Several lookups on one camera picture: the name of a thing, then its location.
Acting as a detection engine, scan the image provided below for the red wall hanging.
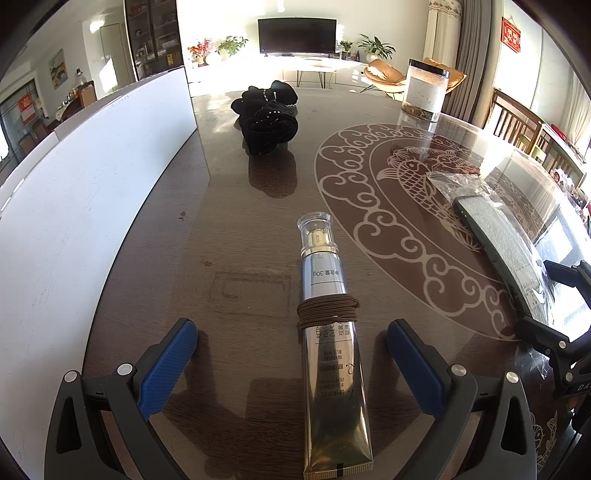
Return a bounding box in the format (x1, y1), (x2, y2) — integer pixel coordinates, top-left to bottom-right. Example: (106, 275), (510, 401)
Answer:
(502, 17), (522, 52)

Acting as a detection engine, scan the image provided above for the orange lounge chair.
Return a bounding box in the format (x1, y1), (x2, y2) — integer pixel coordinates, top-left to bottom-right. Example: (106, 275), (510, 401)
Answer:
(364, 59), (408, 89)
(422, 58), (467, 93)

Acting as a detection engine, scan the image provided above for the black box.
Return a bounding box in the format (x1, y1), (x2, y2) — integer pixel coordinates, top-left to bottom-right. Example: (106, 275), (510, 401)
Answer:
(452, 196), (548, 320)

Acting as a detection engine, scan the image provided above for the clear plastic bag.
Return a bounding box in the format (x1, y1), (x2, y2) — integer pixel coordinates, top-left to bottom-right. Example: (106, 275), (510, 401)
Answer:
(427, 168), (570, 370)

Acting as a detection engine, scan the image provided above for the silver cosmetic tube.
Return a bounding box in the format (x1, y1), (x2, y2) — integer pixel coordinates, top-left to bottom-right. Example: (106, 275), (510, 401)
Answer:
(295, 212), (374, 478)

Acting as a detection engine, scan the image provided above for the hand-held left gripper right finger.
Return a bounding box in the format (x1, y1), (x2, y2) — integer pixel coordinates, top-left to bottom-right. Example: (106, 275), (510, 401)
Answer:
(387, 318), (550, 480)

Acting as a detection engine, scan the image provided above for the white partition board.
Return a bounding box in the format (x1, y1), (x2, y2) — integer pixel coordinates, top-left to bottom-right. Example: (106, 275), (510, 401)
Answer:
(0, 65), (199, 480)

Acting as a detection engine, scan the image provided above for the white television stand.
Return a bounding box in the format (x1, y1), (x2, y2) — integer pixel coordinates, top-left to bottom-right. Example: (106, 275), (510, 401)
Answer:
(194, 53), (370, 89)

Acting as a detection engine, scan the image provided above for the large leafy potted plant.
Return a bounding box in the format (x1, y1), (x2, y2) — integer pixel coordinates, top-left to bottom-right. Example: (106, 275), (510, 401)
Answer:
(358, 34), (397, 61)

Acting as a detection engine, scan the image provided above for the brown elastic hair band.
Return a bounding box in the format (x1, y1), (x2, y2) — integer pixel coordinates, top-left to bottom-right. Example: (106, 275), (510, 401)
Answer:
(295, 298), (360, 331)

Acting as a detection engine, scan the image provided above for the white curtain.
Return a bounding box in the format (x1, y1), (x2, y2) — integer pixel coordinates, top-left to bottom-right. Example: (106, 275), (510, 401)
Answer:
(427, 0), (465, 70)

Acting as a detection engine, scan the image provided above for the black scrunchie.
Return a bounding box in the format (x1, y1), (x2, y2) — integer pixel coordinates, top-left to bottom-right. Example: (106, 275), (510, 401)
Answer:
(231, 80), (300, 157)

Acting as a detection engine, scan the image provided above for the green potted plant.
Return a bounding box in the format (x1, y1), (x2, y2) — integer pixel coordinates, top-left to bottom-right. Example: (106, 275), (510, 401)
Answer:
(216, 36), (249, 59)

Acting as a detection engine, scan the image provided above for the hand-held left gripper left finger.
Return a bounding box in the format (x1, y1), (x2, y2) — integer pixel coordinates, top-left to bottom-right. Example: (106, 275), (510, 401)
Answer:
(44, 318), (198, 480)

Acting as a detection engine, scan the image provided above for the grey curtain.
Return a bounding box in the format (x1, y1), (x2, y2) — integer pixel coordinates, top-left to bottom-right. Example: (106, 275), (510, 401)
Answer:
(443, 0), (506, 125)

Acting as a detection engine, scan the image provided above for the dark glass display cabinet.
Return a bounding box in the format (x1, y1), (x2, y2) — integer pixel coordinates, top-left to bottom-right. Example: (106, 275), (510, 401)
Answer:
(124, 0), (182, 81)

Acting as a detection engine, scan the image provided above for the red flower bouquet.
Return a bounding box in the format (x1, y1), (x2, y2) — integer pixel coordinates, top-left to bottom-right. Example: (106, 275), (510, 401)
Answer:
(187, 39), (215, 64)

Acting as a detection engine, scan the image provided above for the black television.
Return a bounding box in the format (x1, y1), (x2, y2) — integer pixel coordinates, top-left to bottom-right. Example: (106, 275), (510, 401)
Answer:
(257, 17), (337, 57)

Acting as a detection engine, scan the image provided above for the clear jar with black lid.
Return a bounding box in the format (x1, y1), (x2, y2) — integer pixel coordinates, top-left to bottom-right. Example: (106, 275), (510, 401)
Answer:
(401, 59), (451, 121)

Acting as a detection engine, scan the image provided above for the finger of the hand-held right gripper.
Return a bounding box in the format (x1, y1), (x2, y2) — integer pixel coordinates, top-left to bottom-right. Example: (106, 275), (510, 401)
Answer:
(544, 260), (591, 297)
(515, 316), (591, 370)

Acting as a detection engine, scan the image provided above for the framed wall painting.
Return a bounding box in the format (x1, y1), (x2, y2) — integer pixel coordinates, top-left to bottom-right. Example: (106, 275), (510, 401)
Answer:
(48, 48), (66, 89)

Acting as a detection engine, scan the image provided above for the wooden dining chair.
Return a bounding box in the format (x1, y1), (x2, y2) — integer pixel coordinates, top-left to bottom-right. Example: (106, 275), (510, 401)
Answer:
(485, 88), (587, 185)

